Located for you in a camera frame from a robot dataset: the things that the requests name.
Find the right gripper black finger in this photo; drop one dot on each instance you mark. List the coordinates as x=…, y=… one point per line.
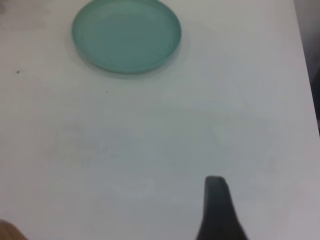
x=217, y=212

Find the green round plate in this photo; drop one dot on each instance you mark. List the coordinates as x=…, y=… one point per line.
x=125, y=37

